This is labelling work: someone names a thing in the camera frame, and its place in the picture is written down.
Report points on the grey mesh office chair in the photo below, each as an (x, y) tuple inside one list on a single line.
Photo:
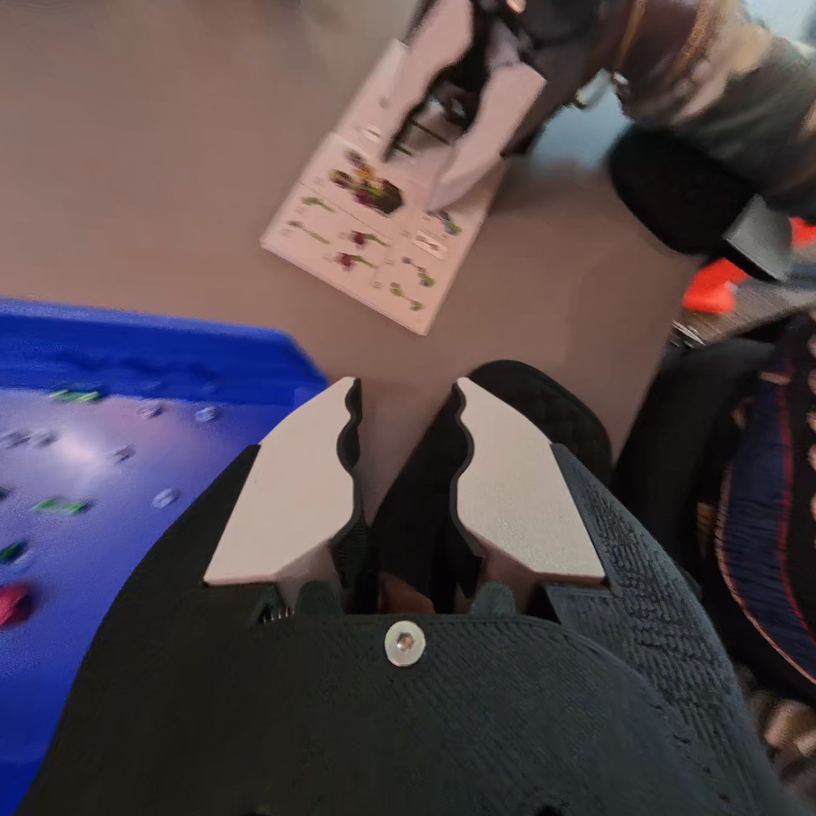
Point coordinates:
[(761, 242)]

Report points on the orange plastic object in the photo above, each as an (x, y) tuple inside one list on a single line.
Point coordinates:
[(714, 287)]

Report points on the magenta lego flower piece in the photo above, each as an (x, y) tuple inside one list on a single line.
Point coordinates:
[(13, 606)]

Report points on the lego instruction booklet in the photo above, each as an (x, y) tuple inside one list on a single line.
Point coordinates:
[(344, 230)]

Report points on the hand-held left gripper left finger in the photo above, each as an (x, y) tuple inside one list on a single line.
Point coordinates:
[(287, 510)]

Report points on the black honeycomb cushion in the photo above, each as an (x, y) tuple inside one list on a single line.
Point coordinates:
[(676, 191)]

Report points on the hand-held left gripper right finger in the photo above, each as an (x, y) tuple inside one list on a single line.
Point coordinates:
[(523, 510)]

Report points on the white lego flower stud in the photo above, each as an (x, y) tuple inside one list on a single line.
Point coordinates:
[(121, 453), (151, 411), (163, 497), (207, 413)]

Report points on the scattered green lego stems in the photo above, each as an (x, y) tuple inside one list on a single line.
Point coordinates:
[(61, 506)]

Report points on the blue plastic bin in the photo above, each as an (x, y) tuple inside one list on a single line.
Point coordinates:
[(153, 357)]

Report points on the person's right forearm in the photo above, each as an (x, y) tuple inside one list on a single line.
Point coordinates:
[(740, 102)]

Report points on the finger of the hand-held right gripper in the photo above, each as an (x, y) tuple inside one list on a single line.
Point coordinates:
[(434, 64), (497, 128)]

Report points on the person's dark printed sweatshirt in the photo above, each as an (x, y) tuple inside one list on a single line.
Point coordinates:
[(772, 510)]

